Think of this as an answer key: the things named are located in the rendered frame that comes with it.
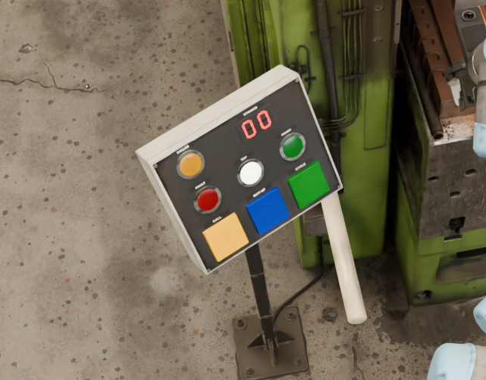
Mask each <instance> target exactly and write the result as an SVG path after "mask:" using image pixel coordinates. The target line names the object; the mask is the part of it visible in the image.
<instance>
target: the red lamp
mask: <svg viewBox="0 0 486 380"><path fill-rule="evenodd" d="M218 200H219V197H218V194H217V192H216V191H214V190H212V189H207V190H204V191H203V192H201V193H200V195H199V196H198V199H197V205H198V207H199V208H200V209H202V210H205V211H206V210H211V209H213V208H214V207H215V206H216V204H217V203H218Z"/></svg>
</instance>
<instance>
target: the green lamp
mask: <svg viewBox="0 0 486 380"><path fill-rule="evenodd" d="M302 148H303V142H302V140H301V139H300V138H299V137H298V136H291V137H289V138H288V139H287V140H286V141H285V142H284V145H283V153H284V154H285V156H287V157H289V158H293V157H296V156H297V155H299V154H300V153H301V150H302Z"/></svg>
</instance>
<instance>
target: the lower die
mask: <svg viewBox="0 0 486 380"><path fill-rule="evenodd" d="M415 5H423V6H424V8H425V13H424V14H422V9H421V8H415V9H413V10H412V11H411V18H410V26H411V30H412V29H413V25H414V24H415V23H416V22H418V21H420V20H427V21H429V23H430V25H429V28H427V24H426V23H420V24H418V25H417V26H416V29H415V37H414V40H415V42H416V45H417V43H418V41H419V40H420V39H421V38H422V37H424V36H428V35H430V36H433V37H434V38H435V44H432V39H430V38H428V39H424V40H423V41H422V42H421V43H420V58H421V61H422V63H423V57H424V56H425V55H426V54H428V53H429V52H433V51H435V52H438V53H440V59H439V60H437V55H435V54H433V55H430V56H428V57H427V58H426V62H425V70H424V71H425V73H426V77H427V78H428V74H429V72H430V71H431V70H433V69H436V68H443V69H444V70H446V69H448V68H449V67H452V66H453V64H454V63H456V62H458V61H461V60H464V57H463V53H462V51H461V47H460V43H459V41H458V37H457V33H456V31H455V28H454V24H453V19H454V9H453V6H452V4H451V0H406V1H405V11H406V14H407V16H408V10H409V9H410V8H411V7H413V6H415ZM479 7H480V8H481V12H482V14H483V17H484V20H485V22H486V5H482V6H479ZM429 87H430V90H431V92H432V95H433V99H434V101H435V105H436V108H437V111H438V114H439V117H440V119H444V118H452V117H457V116H461V115H468V114H473V113H475V109H476V106H473V107H469V108H467V109H466V110H464V111H463V112H460V106H457V105H456V103H455V101H454V96H453V94H452V90H451V86H450V85H448V83H447V82H446V78H444V77H443V76H442V71H437V72H434V73H433V74H431V79H430V86H429Z"/></svg>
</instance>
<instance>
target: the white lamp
mask: <svg viewBox="0 0 486 380"><path fill-rule="evenodd" d="M260 175H261V168H260V166H259V165H258V164H257V163H254V162H251V163H248V164H246V165H245V166H244V167H243V169H242V170H241V173H240V177H241V179H242V181H243V182H245V183H247V184H252V183H254V182H256V181H257V180H258V179H259V177H260Z"/></svg>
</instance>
